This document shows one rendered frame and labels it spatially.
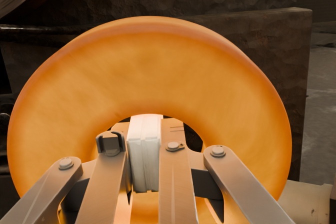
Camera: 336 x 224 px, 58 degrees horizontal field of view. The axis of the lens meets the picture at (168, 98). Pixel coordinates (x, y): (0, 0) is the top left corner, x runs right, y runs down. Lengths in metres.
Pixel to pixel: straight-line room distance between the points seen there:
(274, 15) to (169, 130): 0.34
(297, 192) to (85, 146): 0.27
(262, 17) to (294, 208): 0.25
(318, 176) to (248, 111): 1.54
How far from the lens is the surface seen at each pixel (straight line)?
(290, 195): 0.37
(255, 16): 0.46
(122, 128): 0.16
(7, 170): 0.45
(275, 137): 0.17
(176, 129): 0.15
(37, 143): 0.17
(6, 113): 0.55
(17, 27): 0.35
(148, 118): 0.15
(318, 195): 0.37
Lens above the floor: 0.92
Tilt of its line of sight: 20 degrees down
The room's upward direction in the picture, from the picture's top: 5 degrees counter-clockwise
